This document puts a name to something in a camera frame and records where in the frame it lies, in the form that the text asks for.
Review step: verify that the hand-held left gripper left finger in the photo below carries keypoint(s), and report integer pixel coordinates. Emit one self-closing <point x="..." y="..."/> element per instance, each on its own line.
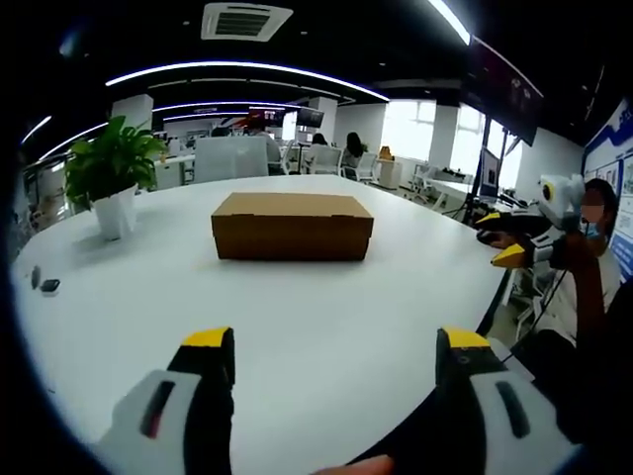
<point x="148" y="396"/>

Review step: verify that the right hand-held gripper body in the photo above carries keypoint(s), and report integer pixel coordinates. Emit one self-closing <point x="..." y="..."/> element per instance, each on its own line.
<point x="561" y="203"/>

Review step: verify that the white desk partition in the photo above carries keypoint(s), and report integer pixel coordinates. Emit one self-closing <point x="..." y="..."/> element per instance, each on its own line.
<point x="231" y="158"/>

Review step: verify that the brown cardboard shoe box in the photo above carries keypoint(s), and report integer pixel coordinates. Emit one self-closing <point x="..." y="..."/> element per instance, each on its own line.
<point x="292" y="227"/>

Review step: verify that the small dark grey object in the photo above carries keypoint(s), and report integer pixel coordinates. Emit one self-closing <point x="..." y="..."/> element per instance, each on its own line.
<point x="35" y="277"/>

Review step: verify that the ceiling air conditioner vent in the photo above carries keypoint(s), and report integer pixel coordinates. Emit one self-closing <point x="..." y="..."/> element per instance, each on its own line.
<point x="244" y="21"/>

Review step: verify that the blue wall poster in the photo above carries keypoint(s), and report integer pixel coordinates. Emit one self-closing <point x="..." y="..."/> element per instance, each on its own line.
<point x="615" y="158"/>

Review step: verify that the yellow object on cabinet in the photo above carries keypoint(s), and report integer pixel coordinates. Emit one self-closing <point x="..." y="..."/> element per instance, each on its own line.
<point x="386" y="153"/>

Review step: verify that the hanging display screen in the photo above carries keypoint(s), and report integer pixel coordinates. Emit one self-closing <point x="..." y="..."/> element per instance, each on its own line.
<point x="310" y="118"/>

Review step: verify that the green leafy plant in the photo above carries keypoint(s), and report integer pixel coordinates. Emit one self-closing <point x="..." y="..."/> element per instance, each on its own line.
<point x="116" y="158"/>

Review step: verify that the person's left hand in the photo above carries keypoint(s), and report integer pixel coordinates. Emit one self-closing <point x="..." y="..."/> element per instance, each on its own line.
<point x="363" y="466"/>

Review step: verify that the computer monitor on stand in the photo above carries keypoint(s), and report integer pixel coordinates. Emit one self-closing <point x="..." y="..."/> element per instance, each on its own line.
<point x="489" y="173"/>

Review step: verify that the white office chair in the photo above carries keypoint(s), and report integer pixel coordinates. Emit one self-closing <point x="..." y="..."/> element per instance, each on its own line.
<point x="326" y="161"/>
<point x="365" y="165"/>

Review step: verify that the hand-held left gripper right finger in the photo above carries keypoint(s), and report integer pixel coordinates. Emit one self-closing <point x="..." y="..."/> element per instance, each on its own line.
<point x="494" y="410"/>

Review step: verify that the white plant pot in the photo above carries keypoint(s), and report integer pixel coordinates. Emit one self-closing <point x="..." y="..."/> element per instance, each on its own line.
<point x="116" y="213"/>

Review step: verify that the black computer mouse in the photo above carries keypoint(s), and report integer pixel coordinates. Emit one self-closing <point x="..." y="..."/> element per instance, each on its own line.
<point x="490" y="237"/>

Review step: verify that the large dark wall screen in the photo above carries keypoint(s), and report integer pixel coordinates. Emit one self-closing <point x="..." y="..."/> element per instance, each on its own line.
<point x="504" y="94"/>

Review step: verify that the small black and white case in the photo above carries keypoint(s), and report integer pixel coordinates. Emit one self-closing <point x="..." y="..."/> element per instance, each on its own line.
<point x="50" y="286"/>

